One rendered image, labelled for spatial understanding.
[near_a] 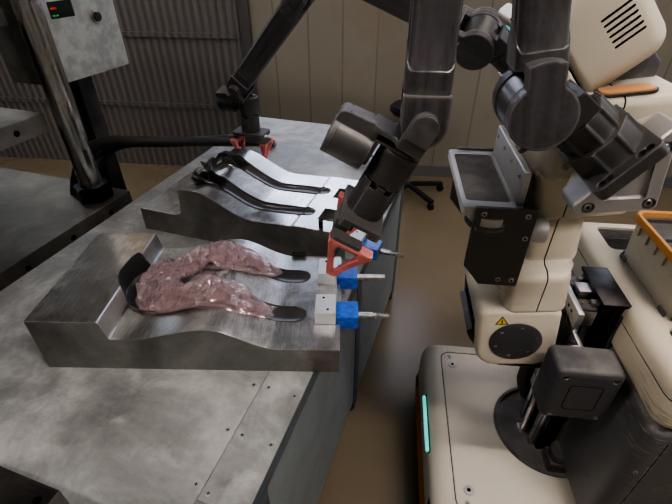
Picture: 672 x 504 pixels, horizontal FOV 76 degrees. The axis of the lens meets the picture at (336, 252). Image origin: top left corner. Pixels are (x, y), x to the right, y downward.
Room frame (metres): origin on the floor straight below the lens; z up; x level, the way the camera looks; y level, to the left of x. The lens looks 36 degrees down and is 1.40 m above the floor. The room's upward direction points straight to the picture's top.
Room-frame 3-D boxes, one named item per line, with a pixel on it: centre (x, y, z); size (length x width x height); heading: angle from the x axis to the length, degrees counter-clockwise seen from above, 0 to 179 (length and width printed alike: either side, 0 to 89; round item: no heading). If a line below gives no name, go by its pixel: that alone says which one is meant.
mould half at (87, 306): (0.62, 0.24, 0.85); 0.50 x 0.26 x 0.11; 89
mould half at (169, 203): (0.98, 0.21, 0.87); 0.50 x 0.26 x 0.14; 72
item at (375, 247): (0.81, -0.09, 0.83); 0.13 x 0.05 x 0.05; 67
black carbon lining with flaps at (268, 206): (0.97, 0.20, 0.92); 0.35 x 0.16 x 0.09; 72
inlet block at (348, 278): (0.67, -0.03, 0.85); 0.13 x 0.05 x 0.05; 89
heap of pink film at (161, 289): (0.62, 0.24, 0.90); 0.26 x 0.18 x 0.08; 89
